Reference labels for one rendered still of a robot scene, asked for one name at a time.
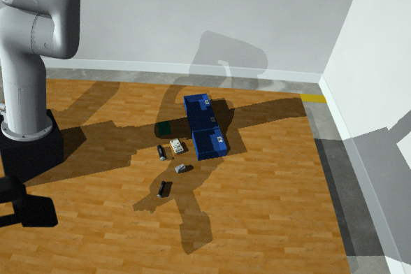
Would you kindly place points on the blue rack of three bins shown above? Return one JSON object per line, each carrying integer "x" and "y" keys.
{"x": 206, "y": 135}

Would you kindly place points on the white domino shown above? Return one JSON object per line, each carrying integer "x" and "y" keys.
{"x": 176, "y": 146}

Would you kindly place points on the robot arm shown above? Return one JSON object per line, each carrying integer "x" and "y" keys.
{"x": 49, "y": 28}

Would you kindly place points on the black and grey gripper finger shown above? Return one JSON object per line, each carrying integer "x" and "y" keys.
{"x": 30, "y": 210}

